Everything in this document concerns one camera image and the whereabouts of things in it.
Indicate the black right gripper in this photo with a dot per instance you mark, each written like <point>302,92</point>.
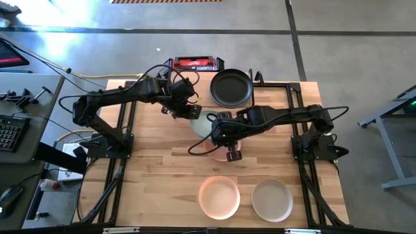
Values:
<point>226,128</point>

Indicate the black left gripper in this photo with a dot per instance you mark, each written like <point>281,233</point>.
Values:
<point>180,102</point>

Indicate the terracotta pink plate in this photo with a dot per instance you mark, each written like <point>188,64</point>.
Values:
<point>217,155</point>

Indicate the sage green plate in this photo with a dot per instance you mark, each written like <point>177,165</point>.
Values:
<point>201,125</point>

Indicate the peach plate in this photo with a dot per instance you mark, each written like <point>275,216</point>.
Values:
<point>219,197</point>

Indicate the beige grey plate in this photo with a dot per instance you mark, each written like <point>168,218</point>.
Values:
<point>272,200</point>

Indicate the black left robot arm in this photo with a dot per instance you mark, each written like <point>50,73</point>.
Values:
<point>130,92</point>

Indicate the red black tool case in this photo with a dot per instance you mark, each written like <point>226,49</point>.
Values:
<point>195,63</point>

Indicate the white box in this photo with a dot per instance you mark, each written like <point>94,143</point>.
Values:
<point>70,169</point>

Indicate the black flat bar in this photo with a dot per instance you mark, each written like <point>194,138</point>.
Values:
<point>58,158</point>

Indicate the grey desk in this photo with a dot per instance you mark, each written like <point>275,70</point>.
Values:
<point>35,107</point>

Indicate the plastic bottle red cap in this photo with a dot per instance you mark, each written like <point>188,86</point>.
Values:
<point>48,185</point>

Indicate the grey metal stand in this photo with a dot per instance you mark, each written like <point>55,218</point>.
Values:
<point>391,152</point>

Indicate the black desk clamp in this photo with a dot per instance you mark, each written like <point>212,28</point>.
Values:
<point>22,99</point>

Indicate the black keyboard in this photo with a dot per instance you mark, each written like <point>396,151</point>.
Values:
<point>11,133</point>

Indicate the monitor with red screen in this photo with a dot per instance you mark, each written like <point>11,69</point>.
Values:
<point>9,55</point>

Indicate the black computer mouse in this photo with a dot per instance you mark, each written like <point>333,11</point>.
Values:
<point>9,198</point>

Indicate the person's shoe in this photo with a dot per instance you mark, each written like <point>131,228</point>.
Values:
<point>4,22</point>

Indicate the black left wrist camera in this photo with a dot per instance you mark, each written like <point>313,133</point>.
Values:
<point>183,87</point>

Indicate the black aluminium table frame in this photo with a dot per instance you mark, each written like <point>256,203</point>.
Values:
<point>279,85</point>

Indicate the silver metal bracket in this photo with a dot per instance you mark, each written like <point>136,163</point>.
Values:
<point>302,231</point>
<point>121,230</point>

